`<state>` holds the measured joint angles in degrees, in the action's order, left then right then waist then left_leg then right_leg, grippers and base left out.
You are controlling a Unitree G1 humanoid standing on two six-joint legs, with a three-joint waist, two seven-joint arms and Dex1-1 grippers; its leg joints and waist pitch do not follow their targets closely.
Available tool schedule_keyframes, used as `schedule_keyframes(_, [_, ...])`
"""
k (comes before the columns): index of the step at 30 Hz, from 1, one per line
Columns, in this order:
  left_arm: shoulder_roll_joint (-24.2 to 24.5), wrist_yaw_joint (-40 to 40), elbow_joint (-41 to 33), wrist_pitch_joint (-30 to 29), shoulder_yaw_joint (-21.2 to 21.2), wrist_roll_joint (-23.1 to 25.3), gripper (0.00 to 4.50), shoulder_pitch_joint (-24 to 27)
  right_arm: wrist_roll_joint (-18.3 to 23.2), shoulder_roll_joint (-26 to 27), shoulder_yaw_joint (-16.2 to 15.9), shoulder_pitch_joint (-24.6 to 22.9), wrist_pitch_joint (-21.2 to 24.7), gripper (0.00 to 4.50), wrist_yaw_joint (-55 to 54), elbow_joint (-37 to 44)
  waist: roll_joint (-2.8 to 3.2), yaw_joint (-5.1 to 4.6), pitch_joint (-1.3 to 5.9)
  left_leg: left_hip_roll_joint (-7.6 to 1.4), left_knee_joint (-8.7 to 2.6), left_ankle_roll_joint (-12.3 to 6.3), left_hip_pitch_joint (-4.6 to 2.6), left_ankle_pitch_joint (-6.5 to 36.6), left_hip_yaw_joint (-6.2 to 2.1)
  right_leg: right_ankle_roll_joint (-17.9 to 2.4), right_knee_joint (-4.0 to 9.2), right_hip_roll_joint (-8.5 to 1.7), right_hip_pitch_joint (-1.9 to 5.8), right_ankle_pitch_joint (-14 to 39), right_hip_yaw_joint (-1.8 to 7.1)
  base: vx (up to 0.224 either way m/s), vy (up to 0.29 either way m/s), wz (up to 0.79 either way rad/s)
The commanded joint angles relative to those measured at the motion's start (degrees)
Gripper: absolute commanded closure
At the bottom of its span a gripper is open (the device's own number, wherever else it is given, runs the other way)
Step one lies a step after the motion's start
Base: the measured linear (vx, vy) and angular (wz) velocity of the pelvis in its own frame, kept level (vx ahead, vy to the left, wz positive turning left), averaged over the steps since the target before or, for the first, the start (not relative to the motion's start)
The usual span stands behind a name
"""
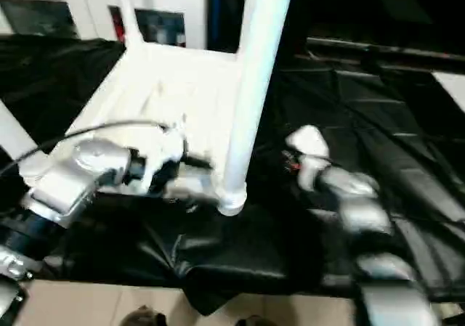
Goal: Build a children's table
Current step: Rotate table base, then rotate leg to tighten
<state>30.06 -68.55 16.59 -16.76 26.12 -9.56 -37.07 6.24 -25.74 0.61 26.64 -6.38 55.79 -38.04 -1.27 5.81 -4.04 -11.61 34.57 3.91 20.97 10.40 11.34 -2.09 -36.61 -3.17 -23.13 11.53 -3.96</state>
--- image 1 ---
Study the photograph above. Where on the white plastic table leg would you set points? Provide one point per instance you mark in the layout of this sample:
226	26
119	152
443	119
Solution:
129	14
18	137
254	68

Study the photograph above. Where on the white plastic table top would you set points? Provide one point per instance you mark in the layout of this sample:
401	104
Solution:
163	72

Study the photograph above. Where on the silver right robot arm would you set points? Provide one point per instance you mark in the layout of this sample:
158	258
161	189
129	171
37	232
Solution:
359	210

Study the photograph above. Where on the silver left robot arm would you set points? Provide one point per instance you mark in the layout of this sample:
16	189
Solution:
94	159

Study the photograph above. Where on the black mat cover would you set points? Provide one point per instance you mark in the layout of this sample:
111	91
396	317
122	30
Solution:
363	122

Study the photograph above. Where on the long black rod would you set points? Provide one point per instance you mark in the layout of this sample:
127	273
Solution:
381	48

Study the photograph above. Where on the red item behind glass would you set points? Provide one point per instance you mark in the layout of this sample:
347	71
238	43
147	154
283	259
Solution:
117	24

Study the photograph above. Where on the white flat board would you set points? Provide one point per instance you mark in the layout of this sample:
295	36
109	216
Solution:
452	86

